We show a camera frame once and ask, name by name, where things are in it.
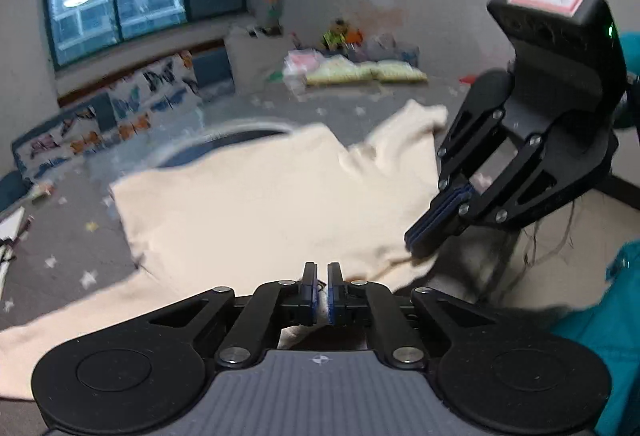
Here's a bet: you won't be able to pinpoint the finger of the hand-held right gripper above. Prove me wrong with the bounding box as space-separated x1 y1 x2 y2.
404 69 517 239
406 130 558 258

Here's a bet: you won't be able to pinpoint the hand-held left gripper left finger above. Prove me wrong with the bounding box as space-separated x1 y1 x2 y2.
147 262 319 369

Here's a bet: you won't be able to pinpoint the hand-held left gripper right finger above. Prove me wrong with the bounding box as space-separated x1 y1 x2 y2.
327 262 497 369

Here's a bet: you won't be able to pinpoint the cream sweater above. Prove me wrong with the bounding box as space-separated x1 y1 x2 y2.
0 99 451 402

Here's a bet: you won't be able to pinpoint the grey star-print bedsheet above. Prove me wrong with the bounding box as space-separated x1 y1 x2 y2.
0 76 501 332

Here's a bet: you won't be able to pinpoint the yellow folded cloths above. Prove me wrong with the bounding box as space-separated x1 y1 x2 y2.
305 56 429 87

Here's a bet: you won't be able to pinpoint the person's teal jacket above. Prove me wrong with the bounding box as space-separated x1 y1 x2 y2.
547 239 640 436

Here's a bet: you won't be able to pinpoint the blue round hoop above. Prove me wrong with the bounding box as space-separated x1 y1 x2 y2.
152 119 301 167

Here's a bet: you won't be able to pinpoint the colourful toy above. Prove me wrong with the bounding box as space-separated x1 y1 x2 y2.
320 19 363 52

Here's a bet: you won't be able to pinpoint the pink and white bags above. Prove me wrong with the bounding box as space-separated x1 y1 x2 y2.
282 49 326 92

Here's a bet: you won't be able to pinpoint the butterfly pattern cushion bench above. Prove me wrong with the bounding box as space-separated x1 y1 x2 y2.
12 49 236 187

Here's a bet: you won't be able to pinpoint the orange flower figure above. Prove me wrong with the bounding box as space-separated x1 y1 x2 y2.
262 0 284 35

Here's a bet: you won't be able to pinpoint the wooden ledge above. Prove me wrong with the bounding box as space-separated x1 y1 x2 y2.
57 39 226 108

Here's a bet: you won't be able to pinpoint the white papers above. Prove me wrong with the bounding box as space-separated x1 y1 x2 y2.
0 209 26 289

